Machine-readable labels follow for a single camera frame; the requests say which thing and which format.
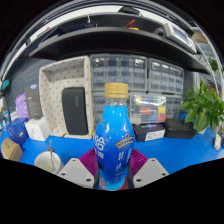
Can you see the teal plastic bin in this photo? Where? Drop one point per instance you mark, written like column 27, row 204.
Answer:
column 5, row 85

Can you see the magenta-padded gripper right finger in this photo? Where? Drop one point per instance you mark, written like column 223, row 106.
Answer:
column 150, row 171

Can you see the flat black case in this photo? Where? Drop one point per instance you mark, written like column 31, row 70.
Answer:
column 180, row 129

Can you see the blue drink bottle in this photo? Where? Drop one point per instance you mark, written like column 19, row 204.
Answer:
column 113, row 140

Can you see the white ribbed mug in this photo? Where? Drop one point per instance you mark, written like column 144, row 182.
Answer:
column 43, row 161

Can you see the brown cardboard box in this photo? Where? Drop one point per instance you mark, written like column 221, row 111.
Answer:
column 10, row 150

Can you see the white carton box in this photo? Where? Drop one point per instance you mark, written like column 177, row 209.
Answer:
column 37, row 129

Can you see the blue carton box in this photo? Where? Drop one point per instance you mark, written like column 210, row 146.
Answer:
column 16, row 131

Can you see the dark grey upright carton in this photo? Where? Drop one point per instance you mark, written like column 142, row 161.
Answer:
column 33, row 103

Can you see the black box with white label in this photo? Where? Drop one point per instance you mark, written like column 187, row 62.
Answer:
column 148, row 132

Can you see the clear organizer box, coloured parts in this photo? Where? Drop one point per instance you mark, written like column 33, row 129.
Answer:
column 148, row 109

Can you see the small white device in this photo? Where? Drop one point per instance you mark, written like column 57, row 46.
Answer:
column 217, row 142

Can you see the beige dotted storage tray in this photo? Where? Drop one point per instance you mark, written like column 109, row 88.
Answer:
column 53, row 100

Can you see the potted green plant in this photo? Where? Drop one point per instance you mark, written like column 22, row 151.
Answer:
column 203, row 106

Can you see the white shelf rack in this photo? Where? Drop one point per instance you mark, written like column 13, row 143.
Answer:
column 213, row 56

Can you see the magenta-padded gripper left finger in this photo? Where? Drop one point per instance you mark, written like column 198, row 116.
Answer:
column 75, row 172

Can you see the metal spoon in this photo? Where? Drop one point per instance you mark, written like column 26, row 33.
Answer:
column 51, row 150

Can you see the purple plastic bag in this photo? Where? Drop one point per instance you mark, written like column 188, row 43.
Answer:
column 21, row 106

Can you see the black zip pouch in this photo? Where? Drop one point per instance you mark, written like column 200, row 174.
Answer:
column 75, row 111

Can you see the grey small-parts drawer cabinet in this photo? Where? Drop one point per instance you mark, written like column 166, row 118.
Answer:
column 173, row 106
column 166, row 76
column 118, row 71

